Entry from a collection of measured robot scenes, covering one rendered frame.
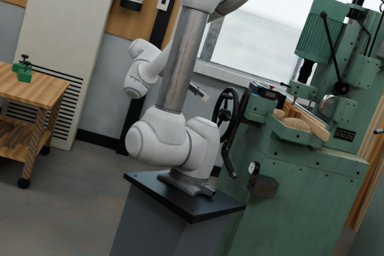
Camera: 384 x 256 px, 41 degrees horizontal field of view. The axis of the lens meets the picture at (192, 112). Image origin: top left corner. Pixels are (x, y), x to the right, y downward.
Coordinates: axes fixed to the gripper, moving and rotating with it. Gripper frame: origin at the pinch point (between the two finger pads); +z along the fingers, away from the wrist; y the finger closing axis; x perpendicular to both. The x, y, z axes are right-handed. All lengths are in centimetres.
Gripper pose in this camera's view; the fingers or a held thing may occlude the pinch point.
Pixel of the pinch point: (202, 95)
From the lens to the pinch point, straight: 240.0
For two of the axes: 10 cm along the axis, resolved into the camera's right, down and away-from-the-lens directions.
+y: -2.2, -3.0, 9.3
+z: 7.6, 5.4, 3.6
